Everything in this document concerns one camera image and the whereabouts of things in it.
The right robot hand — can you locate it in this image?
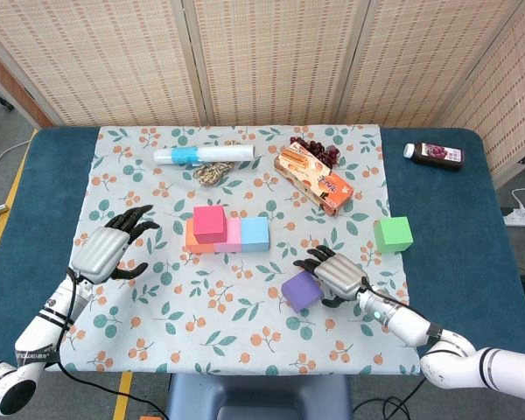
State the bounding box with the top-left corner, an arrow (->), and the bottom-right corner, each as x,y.
292,244 -> 371,308

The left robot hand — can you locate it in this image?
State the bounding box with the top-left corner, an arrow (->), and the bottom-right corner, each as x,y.
69,204 -> 161,284

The purple foam cube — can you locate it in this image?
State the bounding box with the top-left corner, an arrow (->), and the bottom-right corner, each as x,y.
281,270 -> 325,313

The green foam cube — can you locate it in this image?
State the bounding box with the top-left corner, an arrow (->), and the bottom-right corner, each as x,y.
373,215 -> 414,255

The light blue foam cube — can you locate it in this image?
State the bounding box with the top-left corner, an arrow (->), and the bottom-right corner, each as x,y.
240,216 -> 271,254

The orange foam cube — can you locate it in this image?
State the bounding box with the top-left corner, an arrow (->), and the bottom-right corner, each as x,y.
185,218 -> 218,255

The red foam cube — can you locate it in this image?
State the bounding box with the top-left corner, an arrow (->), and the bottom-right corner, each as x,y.
192,204 -> 228,245

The pink foam cube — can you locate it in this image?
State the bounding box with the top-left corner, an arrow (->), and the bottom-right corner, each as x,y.
213,217 -> 242,254

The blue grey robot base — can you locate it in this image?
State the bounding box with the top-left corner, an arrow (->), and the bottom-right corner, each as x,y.
164,374 -> 354,420

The orange biscuit box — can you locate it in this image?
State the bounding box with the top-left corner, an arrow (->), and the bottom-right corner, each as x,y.
273,140 -> 356,218

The floral berry print tablecloth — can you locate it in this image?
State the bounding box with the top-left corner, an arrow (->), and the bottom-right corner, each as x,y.
45,125 -> 422,376

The teal padded table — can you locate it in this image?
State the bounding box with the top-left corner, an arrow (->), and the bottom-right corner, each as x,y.
0,126 -> 525,378

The red grape bunch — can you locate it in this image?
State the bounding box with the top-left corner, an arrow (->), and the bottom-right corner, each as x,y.
289,136 -> 341,166

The dark juice bottle white cap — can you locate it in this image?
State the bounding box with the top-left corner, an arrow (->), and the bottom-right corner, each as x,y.
402,141 -> 466,172

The white bag roll blue band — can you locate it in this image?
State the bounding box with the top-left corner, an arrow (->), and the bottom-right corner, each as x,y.
152,144 -> 256,166

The white power strip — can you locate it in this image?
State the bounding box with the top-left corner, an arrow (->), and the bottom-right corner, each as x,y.
501,207 -> 525,228

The bamboo folding screen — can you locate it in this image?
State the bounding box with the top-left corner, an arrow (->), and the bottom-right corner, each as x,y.
0,0 -> 525,187

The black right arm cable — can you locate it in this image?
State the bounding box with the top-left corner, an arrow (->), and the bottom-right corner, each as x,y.
366,279 -> 443,397

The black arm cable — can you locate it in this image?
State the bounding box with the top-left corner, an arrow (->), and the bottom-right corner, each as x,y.
366,279 -> 443,397
54,269 -> 170,420

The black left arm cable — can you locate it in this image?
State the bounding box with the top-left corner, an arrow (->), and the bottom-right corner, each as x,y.
54,269 -> 170,420

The black floor cable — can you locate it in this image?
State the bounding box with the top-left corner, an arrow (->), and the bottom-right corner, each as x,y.
353,395 -> 410,420

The white floor cable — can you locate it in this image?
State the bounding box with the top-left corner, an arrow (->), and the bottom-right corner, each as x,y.
0,138 -> 35,174

